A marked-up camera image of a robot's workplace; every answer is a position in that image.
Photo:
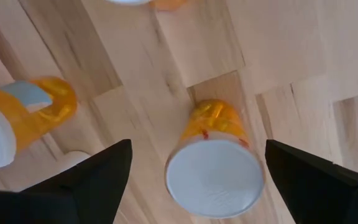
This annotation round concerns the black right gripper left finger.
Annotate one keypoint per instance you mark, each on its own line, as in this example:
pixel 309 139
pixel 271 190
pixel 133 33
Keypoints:
pixel 89 193

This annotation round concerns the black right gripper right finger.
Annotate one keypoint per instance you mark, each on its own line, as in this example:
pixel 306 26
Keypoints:
pixel 315 193

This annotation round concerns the orange pill bottle with label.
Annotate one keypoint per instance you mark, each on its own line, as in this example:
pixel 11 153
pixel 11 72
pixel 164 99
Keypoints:
pixel 26 124

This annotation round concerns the orange pill bottle white cap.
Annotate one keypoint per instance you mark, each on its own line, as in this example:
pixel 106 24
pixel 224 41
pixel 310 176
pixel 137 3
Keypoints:
pixel 213 180
pixel 169 4

